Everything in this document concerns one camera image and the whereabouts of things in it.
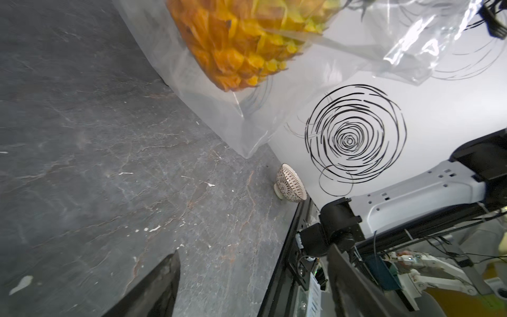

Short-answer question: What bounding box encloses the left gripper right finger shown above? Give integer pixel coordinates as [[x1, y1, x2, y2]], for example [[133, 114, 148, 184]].
[[327, 244, 404, 317]]

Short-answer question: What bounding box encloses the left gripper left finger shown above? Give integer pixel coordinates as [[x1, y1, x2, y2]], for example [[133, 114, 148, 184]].
[[103, 252, 181, 317]]

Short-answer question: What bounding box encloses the clear zip-top bag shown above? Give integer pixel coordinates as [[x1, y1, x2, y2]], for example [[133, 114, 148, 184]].
[[114, 1, 483, 158]]

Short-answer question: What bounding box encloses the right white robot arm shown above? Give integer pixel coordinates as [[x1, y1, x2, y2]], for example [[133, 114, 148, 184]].
[[296, 129, 506, 257]]

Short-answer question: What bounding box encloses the white round sink strainer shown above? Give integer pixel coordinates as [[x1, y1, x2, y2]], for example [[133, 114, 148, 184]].
[[273, 163, 308, 203]]

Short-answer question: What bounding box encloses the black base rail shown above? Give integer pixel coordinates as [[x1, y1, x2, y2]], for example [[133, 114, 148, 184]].
[[257, 198, 313, 316]]

